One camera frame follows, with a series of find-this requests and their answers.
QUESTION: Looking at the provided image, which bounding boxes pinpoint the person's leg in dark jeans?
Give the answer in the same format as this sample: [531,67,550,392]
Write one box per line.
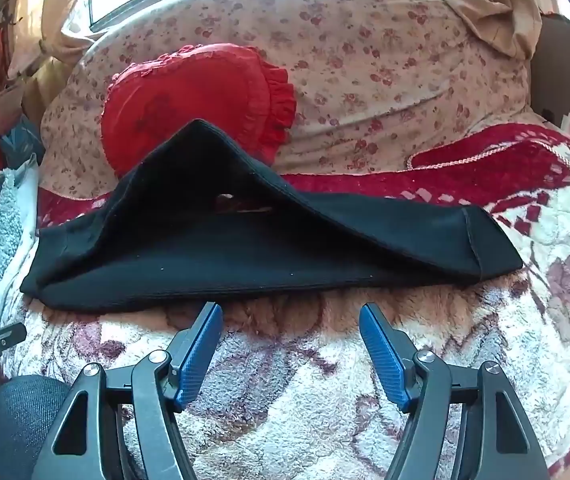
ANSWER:
[0,375,73,480]

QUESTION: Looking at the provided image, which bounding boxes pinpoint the red heart-shaped frilled pillow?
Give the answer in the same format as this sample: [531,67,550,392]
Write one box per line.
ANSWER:
[101,43,297,179]

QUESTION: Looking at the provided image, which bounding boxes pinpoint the red and white fleece blanket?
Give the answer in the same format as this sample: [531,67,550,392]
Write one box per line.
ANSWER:
[0,122,570,480]

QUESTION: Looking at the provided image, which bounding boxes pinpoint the beige curtain cloth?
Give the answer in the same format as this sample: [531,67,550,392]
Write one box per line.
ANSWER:
[8,0,106,81]
[430,0,543,61]

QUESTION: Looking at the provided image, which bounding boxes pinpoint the floral beige quilt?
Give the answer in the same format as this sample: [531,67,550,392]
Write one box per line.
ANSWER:
[39,0,548,201]

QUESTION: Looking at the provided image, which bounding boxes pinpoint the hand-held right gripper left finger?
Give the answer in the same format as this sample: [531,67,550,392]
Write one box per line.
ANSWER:
[32,301,224,480]

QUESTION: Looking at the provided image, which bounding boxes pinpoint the blue plastic bag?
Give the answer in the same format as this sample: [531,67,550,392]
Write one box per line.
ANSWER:
[0,115,46,168]

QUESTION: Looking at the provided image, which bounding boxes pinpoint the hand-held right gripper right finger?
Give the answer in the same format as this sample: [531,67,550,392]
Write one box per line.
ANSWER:
[359,302,550,480]

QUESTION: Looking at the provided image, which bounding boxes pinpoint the black pants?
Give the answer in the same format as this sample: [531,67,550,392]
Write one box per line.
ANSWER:
[20,119,524,313]

